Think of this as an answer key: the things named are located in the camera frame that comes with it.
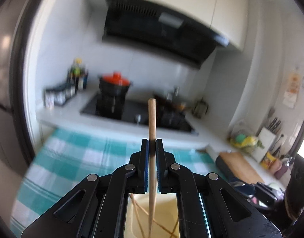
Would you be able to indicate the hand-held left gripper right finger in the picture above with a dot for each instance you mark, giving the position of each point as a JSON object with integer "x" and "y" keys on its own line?
{"x": 158, "y": 168}

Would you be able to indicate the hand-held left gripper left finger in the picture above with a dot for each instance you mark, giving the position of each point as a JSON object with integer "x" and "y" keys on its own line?
{"x": 146, "y": 168}

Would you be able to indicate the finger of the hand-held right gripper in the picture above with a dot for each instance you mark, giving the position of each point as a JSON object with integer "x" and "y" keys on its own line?
{"x": 264, "y": 191}
{"x": 242, "y": 190}

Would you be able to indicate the row of wooden chopsticks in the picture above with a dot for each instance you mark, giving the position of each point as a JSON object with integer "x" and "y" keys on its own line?
{"x": 135, "y": 204}

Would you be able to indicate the cream plastic utensil holder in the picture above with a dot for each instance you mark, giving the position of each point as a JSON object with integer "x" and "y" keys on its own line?
{"x": 164, "y": 208}

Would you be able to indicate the single wooden chopstick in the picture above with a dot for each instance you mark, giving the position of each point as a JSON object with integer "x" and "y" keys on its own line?
{"x": 152, "y": 119}

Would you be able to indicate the wooden cutting board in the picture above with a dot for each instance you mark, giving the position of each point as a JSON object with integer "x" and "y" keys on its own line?
{"x": 241, "y": 166}

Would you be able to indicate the mauve soap dispenser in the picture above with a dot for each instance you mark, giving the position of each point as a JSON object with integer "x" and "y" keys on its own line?
{"x": 281, "y": 171}

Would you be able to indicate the pink bottle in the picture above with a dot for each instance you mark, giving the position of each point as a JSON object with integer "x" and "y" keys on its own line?
{"x": 275, "y": 166}

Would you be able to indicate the black board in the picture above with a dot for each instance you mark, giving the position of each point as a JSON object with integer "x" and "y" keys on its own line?
{"x": 223, "y": 166}

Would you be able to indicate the yellow packet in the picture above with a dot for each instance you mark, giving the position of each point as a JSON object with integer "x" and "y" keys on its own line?
{"x": 267, "y": 160}

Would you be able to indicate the white knife block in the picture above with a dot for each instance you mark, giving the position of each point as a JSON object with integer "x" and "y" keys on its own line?
{"x": 267, "y": 141}

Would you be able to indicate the plastic bag of fruit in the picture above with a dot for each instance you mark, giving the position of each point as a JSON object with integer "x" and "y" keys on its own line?
{"x": 243, "y": 140}

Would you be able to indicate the black gas stove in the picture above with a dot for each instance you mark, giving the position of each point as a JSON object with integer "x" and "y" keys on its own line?
{"x": 128, "y": 116}

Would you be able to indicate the wok with glass lid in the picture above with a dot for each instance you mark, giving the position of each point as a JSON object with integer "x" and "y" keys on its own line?
{"x": 171, "y": 103}

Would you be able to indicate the glass teapot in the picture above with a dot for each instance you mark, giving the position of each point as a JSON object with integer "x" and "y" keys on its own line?
{"x": 200, "y": 108}

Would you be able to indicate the teal checked tablecloth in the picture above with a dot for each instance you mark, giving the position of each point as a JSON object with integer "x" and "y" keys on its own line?
{"x": 67, "y": 153}

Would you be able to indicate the black clay pot red lid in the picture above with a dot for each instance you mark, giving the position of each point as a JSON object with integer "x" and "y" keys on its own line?
{"x": 114, "y": 89}

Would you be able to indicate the dark sauce bottle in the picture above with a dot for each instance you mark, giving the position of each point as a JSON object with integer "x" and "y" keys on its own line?
{"x": 83, "y": 80}

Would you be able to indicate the spice bottles group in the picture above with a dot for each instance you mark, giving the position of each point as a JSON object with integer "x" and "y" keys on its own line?
{"x": 62, "y": 94}

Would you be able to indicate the white spice jar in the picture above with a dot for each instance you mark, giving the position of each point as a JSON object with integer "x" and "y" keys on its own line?
{"x": 49, "y": 100}

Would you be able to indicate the yellow-capped sauce bottle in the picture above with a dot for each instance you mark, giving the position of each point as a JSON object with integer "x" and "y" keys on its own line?
{"x": 76, "y": 72}

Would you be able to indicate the black range hood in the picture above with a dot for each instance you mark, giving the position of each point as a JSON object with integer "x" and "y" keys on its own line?
{"x": 154, "y": 29}

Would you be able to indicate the yellow wall hanging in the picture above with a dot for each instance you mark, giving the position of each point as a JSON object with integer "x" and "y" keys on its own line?
{"x": 291, "y": 89}

